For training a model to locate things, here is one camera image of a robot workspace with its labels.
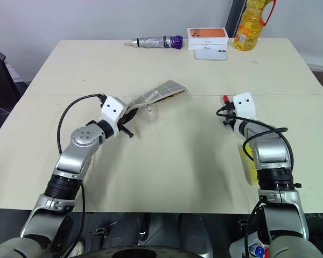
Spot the black chair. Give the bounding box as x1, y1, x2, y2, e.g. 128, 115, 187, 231
0, 42, 28, 146

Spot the white smartphone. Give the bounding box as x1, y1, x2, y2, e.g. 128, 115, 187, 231
195, 48, 229, 61

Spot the orange phone box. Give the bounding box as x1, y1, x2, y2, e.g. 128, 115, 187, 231
187, 27, 229, 46

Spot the folded silver purple umbrella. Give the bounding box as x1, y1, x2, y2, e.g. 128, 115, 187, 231
123, 34, 184, 51

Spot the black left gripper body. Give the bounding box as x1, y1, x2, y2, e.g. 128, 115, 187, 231
118, 112, 134, 131

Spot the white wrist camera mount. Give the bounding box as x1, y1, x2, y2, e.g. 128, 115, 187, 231
101, 95, 128, 135
232, 91, 258, 122

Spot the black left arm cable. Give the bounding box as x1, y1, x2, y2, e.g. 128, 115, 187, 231
56, 92, 108, 256

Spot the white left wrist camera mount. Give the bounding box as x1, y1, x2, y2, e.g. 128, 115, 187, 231
101, 95, 128, 135

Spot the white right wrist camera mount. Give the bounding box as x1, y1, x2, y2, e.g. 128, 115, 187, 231
232, 91, 258, 122

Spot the yellow cooking oil bottle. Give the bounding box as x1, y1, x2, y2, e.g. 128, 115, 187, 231
232, 0, 278, 52

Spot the grey grid fabric pouch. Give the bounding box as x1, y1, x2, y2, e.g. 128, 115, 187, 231
126, 80, 189, 120

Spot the white phone box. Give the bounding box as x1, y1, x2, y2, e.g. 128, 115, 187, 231
187, 42, 229, 52

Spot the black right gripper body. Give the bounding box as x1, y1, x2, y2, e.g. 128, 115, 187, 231
222, 109, 236, 128

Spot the small blue white bottle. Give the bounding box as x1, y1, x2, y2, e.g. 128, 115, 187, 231
249, 243, 265, 258

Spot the dark grey upright panel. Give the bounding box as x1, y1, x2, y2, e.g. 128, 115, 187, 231
226, 0, 249, 39

